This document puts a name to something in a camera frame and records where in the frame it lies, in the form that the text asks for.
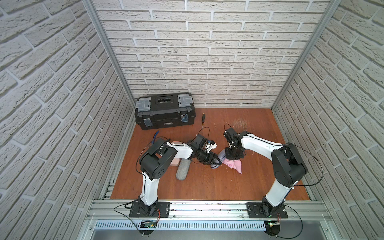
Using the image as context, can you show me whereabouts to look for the lavender eyeglass case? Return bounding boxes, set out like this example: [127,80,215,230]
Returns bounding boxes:
[211,149,226,169]

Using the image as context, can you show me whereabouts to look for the pink microfiber cloth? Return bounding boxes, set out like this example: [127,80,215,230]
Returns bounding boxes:
[222,158,242,174]

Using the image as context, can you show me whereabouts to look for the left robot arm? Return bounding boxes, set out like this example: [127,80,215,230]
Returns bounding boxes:
[138,135,222,215]

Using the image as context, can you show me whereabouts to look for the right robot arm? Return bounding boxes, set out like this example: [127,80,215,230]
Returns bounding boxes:
[224,128,308,217]

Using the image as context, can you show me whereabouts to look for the grey felt eyeglass case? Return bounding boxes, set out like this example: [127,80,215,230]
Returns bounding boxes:
[176,159,191,181]

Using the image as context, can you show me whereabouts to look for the pink eyeglass case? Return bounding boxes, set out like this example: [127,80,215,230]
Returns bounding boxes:
[169,141,182,166]

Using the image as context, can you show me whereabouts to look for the black plastic toolbox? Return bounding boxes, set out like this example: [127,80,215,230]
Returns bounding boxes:
[135,93,196,130]

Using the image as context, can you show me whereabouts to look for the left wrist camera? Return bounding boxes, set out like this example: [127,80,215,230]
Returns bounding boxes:
[203,140,217,152]

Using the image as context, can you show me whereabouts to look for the black handled screwdriver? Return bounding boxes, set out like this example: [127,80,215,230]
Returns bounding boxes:
[202,113,206,128]

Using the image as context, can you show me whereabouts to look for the blue handled pliers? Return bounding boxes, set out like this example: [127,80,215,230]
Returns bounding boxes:
[151,131,159,144]

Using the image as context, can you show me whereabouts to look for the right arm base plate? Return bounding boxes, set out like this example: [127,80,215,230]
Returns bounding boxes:
[246,202,288,219]

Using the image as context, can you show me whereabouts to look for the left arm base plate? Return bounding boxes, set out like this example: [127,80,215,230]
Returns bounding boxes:
[129,201,171,218]

